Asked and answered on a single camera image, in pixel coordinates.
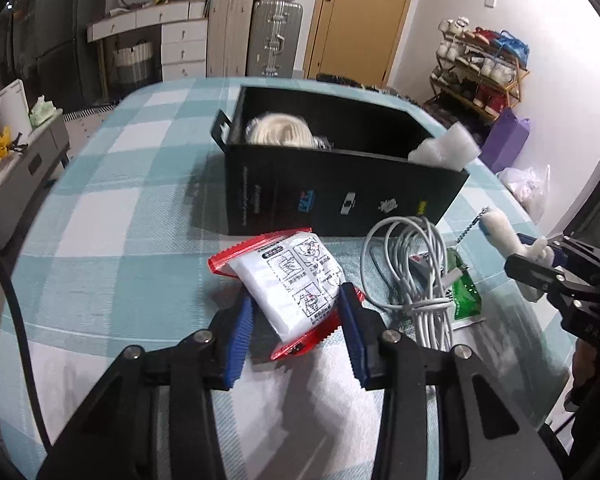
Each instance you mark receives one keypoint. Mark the purple bag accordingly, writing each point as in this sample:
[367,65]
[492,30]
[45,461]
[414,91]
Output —
[505,142]

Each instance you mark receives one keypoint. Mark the green tissue pack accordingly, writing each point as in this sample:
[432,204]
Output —
[44,112]

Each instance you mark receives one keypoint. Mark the beige suitcase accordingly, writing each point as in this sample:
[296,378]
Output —
[227,35]

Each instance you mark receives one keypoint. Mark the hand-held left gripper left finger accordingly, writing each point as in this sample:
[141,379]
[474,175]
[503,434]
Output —
[240,340]

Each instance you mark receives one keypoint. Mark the woven laundry basket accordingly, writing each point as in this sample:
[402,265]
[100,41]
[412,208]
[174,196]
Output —
[132,65]

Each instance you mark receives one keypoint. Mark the grey low cabinet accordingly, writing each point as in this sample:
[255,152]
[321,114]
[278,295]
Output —
[20,185]

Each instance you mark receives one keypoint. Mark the white plastic bag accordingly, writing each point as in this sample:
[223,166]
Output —
[527,192]

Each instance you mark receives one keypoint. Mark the green packet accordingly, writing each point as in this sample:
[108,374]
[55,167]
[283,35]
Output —
[465,295]

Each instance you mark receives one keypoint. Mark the dark tall cabinet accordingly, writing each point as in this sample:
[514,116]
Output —
[15,45]

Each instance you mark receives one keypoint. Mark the white bin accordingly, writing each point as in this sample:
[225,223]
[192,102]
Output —
[10,110]

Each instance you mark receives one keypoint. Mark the white desk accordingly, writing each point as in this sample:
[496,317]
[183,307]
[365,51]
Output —
[125,22]

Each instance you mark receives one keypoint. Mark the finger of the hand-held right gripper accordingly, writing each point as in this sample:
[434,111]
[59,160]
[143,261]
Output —
[530,270]
[527,239]

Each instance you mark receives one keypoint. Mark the silver suitcase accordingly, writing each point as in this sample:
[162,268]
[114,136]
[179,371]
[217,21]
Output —
[272,40]

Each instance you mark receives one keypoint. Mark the person's right hand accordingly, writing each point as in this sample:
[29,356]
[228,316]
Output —
[582,375]

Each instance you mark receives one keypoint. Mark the black cardboard box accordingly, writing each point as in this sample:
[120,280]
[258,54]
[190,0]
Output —
[280,195]

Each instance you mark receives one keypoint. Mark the patterned floor mat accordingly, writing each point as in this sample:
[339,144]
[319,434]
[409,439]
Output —
[87,111]

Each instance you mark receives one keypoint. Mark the white drawer cabinet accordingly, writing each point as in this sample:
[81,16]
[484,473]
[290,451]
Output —
[184,52]

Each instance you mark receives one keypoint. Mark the red and white packet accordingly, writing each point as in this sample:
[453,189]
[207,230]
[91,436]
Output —
[290,280]

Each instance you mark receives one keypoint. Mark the pile of yellow snack packets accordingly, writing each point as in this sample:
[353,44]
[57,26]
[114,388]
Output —
[0,152]

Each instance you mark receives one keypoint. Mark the wooden shoe rack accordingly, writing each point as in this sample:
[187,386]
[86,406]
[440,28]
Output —
[517,77]

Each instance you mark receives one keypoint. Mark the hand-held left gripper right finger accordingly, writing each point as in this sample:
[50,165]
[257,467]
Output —
[352,330]

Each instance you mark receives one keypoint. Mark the bag of cream laces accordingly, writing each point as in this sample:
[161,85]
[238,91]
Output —
[280,130]

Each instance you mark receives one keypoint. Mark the teal checked tablecloth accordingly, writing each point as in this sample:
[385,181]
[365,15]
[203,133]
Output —
[130,210]

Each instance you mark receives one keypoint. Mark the tan wooden door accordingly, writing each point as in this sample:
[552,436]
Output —
[360,10]

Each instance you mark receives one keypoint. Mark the shoe rack with shoes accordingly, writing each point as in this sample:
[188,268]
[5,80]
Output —
[485,65]

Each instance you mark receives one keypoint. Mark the white foam wrap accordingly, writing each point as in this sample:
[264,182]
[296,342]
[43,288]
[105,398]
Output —
[450,147]

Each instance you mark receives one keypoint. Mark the grey refrigerator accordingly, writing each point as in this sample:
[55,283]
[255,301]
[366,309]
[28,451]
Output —
[65,25]

